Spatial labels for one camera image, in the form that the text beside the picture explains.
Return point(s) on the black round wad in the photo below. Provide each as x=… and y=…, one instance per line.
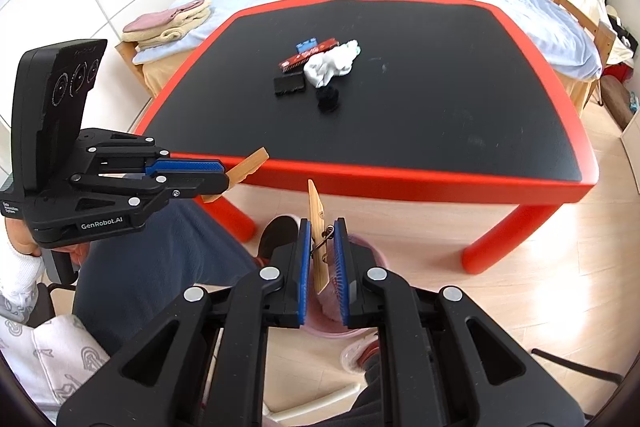
x=328, y=99

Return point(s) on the left hand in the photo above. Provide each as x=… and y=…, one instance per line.
x=21, y=240

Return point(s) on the black rectangular piece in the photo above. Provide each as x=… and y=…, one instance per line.
x=289, y=84

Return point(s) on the right leg dark trousers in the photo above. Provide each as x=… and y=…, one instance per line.
x=367, y=409

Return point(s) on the long red box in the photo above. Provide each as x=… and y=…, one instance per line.
x=301, y=59

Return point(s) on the black shoe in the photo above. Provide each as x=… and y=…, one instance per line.
x=354, y=356
x=280, y=231

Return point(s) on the red and black table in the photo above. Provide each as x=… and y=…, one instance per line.
x=448, y=101

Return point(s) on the white tube on floor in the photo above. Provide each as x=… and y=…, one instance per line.
x=319, y=404

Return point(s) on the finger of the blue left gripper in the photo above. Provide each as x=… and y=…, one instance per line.
x=181, y=165
x=189, y=185

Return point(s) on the wooden clip piece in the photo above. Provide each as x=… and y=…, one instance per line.
x=320, y=234

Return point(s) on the pink waste bin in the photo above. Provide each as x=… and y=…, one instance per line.
x=323, y=317

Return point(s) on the brown wooden strip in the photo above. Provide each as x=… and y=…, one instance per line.
x=240, y=172

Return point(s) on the folded beige and pink blankets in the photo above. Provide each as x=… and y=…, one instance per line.
x=154, y=29

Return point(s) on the white crumpled cloth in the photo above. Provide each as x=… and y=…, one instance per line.
x=337, y=62

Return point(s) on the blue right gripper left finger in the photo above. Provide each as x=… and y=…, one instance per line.
x=303, y=256

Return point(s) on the left black shoe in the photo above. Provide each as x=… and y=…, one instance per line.
x=280, y=231

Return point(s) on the blue plastic piece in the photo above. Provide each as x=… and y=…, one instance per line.
x=306, y=45

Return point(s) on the right black shoe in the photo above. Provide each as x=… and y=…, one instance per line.
x=354, y=356

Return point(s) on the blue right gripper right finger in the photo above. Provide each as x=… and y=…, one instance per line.
x=341, y=279

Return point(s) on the left leg blue trousers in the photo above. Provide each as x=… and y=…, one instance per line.
x=127, y=280

